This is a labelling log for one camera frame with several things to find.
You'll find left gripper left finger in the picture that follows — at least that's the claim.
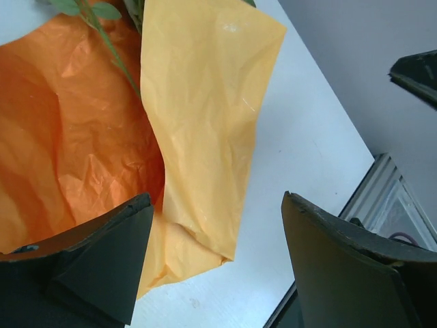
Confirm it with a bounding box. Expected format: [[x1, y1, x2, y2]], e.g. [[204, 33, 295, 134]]
[[1, 193, 154, 327]]

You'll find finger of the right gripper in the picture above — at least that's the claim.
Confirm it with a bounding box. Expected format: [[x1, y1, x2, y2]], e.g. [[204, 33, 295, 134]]
[[389, 50, 436, 109]]

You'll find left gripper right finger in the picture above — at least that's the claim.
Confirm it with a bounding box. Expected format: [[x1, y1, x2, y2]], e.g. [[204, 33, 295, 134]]
[[281, 192, 436, 327]]

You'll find orange wrapping paper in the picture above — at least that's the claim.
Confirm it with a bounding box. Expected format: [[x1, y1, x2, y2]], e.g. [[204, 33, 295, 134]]
[[1, 9, 287, 296]]

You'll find artificial flower bunch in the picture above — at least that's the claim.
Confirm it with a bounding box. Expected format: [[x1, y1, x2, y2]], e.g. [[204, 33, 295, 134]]
[[47, 0, 257, 100]]

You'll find aluminium frame rail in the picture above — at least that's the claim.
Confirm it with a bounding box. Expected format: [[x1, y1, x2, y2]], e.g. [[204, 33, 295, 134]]
[[340, 153, 436, 251]]

